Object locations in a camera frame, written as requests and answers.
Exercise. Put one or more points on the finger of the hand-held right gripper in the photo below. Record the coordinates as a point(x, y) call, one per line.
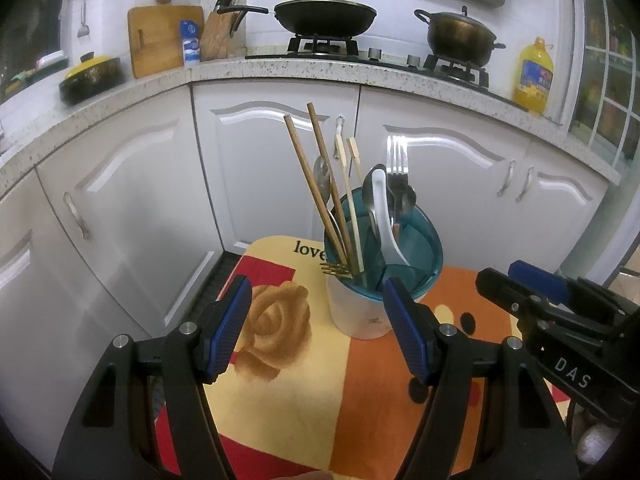
point(500, 285)
point(537, 275)

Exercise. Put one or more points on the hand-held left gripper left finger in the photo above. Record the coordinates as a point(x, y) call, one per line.
point(230, 330)

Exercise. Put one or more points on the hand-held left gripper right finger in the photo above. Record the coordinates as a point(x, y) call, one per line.
point(407, 330)

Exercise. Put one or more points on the white floral utensil holder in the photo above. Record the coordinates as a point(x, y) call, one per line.
point(360, 315)

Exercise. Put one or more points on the gold fork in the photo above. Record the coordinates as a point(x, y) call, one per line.
point(332, 267)

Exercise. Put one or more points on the white plastic spoon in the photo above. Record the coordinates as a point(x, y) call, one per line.
point(382, 220)

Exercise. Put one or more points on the round metal spoon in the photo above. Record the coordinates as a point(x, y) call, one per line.
point(410, 200)

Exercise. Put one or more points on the silver metal fork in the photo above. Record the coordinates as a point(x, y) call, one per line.
point(397, 180)

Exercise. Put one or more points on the pale bamboo chopstick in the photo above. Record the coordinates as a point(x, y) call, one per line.
point(356, 160)
point(345, 180)

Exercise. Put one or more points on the brown wooden chopstick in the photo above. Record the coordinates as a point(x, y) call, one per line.
point(322, 150)
point(307, 170)

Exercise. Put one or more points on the printed rose mat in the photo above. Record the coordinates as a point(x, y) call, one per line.
point(310, 385)

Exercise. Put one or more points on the glass panel door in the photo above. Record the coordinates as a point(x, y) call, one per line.
point(605, 100)

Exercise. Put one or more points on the yellow oil bottle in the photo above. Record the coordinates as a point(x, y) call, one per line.
point(535, 80)

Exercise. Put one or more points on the black gas stove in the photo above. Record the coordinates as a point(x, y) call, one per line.
point(390, 62)

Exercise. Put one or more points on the brass pot with lid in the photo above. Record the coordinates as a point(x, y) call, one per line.
point(457, 35)

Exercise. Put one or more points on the white kitchen cabinets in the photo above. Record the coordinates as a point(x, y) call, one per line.
point(300, 67)

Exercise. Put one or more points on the blue white packet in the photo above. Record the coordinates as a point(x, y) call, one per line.
point(190, 47)

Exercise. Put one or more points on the black pot yellow lid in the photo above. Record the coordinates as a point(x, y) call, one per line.
point(92, 77)

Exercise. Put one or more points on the wooden knife block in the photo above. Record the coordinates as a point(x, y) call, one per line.
point(215, 40)

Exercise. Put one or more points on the wooden cutting board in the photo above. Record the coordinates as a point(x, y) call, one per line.
point(160, 40)

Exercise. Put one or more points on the black wok with lid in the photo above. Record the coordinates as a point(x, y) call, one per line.
point(325, 16)

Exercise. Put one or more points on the white green container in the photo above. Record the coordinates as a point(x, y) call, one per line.
point(50, 62)

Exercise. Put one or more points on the dark window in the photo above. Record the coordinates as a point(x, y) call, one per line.
point(30, 20)

